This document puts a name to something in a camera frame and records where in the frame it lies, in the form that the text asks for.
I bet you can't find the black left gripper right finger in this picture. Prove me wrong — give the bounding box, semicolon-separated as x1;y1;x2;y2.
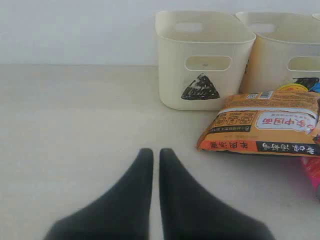
159;148;275;240

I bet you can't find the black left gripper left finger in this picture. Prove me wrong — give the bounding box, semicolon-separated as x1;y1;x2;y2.
45;148;154;240

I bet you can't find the orange instant noodle bag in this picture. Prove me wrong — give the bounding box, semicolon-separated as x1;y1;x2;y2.
196;91;320;157

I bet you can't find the pink chips can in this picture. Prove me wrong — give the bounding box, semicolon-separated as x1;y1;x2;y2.
301;157;320;200

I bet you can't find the blue snack bag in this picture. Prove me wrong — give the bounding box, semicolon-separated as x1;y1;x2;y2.
309;82;320;93

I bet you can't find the cream bin triangle mark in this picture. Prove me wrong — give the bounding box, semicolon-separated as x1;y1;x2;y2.
155;10;256;111

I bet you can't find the cream bin square mark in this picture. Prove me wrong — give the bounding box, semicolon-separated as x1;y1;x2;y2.
235;12;320;93

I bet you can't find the cream bin circle mark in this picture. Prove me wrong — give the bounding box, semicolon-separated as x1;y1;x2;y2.
312;13;320;21

